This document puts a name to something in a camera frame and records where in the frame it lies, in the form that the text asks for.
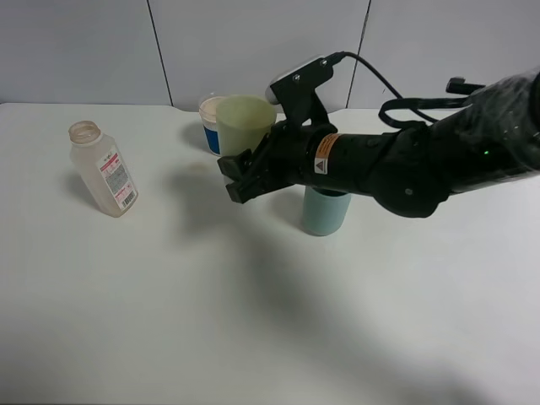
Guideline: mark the pale green plastic cup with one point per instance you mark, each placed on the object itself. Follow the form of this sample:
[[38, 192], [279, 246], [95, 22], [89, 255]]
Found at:
[[242, 122]]

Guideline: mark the blue sleeved paper cup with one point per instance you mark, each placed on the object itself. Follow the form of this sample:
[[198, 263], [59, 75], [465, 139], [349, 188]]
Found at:
[[207, 112]]

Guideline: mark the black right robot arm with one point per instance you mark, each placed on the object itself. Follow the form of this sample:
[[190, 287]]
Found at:
[[435, 148]]

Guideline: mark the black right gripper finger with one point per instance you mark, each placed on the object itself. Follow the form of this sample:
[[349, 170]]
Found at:
[[238, 167], [242, 190]]

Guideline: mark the teal plastic cup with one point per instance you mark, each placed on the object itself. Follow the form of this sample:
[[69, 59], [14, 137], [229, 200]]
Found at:
[[324, 211]]

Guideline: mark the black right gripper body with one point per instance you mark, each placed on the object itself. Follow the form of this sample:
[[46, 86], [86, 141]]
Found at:
[[286, 157]]

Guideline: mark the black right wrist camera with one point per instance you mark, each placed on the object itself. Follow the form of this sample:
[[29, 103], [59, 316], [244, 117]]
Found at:
[[295, 90]]

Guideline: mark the clear plastic drink bottle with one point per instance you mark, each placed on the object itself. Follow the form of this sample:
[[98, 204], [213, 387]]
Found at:
[[99, 163]]

